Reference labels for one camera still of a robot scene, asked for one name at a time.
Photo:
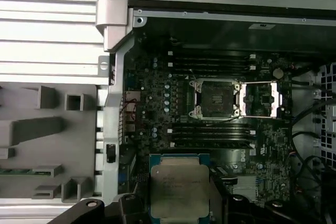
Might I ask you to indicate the perforated metal disk cage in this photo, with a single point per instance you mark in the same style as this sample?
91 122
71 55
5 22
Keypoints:
328 129

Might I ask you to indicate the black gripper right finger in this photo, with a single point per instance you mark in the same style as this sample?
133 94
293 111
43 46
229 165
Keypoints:
239 211

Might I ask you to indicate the grey parts rack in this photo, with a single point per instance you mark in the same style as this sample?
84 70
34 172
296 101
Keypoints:
52 150

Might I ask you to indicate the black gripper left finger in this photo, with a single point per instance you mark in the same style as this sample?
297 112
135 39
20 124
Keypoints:
131 211

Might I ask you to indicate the round coin cell battery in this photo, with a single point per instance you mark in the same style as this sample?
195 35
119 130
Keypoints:
277 72

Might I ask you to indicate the metal socket cover frame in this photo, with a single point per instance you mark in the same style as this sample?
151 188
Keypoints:
274 98

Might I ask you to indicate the black RAM slot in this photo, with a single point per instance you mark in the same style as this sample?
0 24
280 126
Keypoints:
210 54
210 144
210 130
210 64

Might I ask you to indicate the black open PC case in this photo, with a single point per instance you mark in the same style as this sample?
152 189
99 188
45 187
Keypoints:
115 98

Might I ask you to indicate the silver CPU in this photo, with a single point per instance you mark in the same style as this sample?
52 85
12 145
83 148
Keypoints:
179 187

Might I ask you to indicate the green RAM stick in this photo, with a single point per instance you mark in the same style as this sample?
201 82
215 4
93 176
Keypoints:
15 171

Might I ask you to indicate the CPU socket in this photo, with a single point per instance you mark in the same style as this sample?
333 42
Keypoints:
215 98

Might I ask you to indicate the green motherboard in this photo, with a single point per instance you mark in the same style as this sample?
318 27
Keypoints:
157 90

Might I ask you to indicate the silver rear port block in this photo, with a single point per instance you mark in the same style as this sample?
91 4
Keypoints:
130 95

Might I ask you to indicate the silver chipset heatsink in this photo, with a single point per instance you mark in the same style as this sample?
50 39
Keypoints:
245 188

